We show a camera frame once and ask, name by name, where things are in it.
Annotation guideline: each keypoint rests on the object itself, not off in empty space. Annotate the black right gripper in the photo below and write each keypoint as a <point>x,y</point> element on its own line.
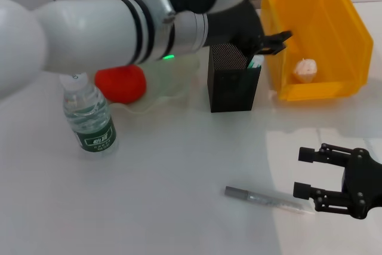
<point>364,183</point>

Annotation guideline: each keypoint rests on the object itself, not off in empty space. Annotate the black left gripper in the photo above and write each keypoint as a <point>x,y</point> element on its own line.
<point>235,28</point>

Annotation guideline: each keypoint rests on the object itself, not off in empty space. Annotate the green white utility knife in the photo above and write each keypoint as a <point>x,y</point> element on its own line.
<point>256,62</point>

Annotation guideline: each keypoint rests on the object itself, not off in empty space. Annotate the white paper ball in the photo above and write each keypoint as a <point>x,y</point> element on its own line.
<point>305,69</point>

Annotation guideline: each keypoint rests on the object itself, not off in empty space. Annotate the orange knitted toy fruit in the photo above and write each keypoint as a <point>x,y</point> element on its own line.
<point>119,84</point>

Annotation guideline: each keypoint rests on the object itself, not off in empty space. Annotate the water bottle green label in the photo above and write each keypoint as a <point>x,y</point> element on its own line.
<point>95,129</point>

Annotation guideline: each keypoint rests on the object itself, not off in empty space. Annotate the clear pen grey cap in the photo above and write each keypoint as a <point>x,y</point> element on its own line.
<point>238,193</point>

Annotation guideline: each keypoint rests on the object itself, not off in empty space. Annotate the black mesh pen holder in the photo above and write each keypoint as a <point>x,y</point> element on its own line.
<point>232,93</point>

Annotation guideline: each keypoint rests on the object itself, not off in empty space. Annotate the clear wavy fruit plate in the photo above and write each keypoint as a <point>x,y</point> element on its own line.
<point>170,81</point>

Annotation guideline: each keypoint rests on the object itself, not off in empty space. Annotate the yellow plastic storage bin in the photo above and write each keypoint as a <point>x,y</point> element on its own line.
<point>322,90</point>

